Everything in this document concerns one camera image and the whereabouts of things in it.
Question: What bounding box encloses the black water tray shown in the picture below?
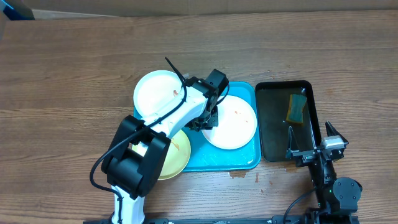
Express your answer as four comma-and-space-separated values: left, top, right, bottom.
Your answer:
255, 80, 322, 162

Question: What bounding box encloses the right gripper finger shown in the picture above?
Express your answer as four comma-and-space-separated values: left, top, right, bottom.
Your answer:
286, 126, 299, 157
325, 121, 349, 145

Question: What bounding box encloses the blue plastic tray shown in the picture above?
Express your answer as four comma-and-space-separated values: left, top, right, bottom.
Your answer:
182, 82, 262, 172

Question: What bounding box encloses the blue object in corner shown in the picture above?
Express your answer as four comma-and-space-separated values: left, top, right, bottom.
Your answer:
1, 0, 35, 21

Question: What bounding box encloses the green yellow sponge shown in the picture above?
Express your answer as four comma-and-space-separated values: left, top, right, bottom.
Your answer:
286, 94, 307, 124

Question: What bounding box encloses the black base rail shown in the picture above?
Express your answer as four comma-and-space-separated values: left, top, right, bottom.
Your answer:
82, 215, 360, 224

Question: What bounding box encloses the yellow plate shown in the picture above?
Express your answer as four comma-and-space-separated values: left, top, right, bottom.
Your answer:
131, 129, 192, 181

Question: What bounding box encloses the white plate mint rim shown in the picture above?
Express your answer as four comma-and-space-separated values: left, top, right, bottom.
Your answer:
133, 70, 184, 119

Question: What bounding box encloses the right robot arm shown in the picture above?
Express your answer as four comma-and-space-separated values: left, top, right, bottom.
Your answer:
282, 121, 363, 224

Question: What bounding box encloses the white plate pink rim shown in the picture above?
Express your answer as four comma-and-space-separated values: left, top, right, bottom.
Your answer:
202, 95, 257, 150

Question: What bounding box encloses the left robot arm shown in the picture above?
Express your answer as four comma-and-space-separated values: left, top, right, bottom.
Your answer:
94, 75, 229, 223

